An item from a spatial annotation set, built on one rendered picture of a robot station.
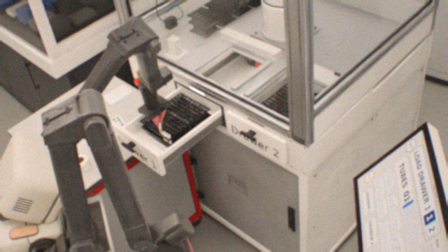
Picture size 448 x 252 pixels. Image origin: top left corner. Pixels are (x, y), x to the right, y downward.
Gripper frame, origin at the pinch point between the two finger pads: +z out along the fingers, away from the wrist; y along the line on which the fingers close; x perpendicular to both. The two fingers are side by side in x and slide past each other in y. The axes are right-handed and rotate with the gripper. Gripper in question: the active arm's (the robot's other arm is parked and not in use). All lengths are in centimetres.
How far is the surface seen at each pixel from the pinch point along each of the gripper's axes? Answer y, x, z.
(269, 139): 20.9, -35.7, 5.0
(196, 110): 17.0, -1.5, 5.5
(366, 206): 10, -84, -4
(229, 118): 21.0, -15.7, 5.5
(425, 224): 4, -104, -19
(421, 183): 15, -97, -20
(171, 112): 10.3, 5.6, 5.2
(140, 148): -10.9, -0.6, 3.9
